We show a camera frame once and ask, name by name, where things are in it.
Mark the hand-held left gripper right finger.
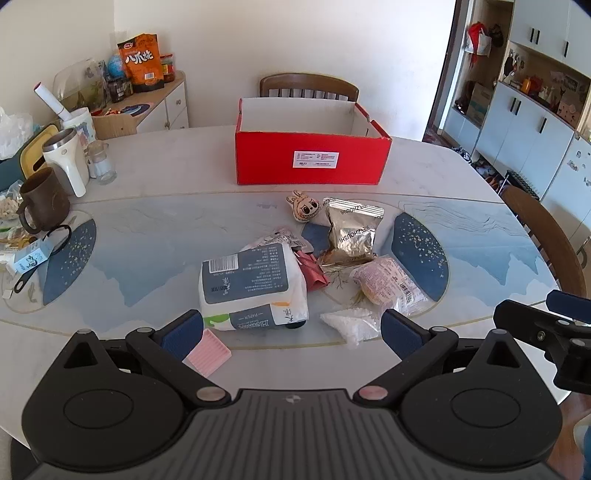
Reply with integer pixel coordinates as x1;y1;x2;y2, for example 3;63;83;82
353;309;520;409

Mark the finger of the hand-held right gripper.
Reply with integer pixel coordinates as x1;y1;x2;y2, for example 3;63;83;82
493;299;591;393
546;289;591;324

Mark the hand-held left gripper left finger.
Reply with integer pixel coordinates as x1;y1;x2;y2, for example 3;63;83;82
64;309;232;409

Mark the pink ribbed soap dish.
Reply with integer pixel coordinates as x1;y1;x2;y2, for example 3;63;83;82
185;328;232;376

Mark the white granule plastic bag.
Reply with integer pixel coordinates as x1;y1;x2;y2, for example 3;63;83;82
320;308;384;347

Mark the pink bread packet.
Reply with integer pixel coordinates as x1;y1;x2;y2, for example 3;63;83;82
349;256;430;317

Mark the tissue paper pack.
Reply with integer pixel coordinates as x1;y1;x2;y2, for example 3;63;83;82
198;242;311;332

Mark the small red box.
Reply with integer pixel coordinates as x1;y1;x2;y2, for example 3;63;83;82
295;251;329;292

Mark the silver foil snack packet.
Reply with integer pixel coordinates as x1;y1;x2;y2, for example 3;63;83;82
318;198;385;273

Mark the white printed sachet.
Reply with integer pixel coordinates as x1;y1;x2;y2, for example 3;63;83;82
240;227;308;252

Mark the beige plush toy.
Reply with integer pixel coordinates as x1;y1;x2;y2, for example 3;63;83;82
286;193;319;224

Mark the red cardboard box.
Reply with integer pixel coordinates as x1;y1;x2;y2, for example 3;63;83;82
234;97;393;186

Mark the white marble desktop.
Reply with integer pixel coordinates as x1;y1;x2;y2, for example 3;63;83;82
0;124;587;462

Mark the brown wooden chair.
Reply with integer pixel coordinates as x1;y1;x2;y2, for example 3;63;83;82
501;185;587;301
259;73;360;103

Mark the small blue white carton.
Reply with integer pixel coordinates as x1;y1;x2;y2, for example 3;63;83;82
11;242;54;274

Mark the clear glass jar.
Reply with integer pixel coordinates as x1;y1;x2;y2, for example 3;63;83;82
87;140;117;185

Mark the brown ceramic mug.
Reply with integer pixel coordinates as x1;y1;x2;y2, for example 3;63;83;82
17;167;72;234

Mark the white steel thermos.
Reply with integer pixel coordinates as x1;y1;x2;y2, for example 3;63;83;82
41;128;89;198

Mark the brown cardboard carton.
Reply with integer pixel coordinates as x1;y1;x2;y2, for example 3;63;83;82
467;83;495;126

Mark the white sideboard cabinet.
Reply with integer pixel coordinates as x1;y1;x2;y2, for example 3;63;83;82
92;70;190;139

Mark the yellow lid tissue box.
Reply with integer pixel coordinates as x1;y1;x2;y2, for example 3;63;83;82
0;124;61;192

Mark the white patterned cup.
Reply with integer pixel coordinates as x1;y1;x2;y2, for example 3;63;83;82
61;107;98;146

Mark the dark glass jar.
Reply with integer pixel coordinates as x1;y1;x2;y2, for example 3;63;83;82
106;76;134;103

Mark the clear plastic bag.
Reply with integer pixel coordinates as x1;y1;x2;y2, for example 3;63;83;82
0;107;35;160

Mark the glass fish tank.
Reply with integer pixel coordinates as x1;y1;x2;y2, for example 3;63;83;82
52;59;109;112

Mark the orange snack bag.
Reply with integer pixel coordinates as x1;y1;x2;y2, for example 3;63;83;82
117;33;165;93

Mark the white lint roller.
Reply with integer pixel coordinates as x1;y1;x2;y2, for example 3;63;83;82
33;82;71;120

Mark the red white bag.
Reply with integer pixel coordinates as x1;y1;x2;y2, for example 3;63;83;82
466;21;493;55

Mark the black hair tie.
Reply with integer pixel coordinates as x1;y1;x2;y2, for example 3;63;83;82
44;224;73;254

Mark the pale blue wall cabinet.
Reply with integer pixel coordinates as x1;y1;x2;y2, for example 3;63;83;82
443;0;591;250

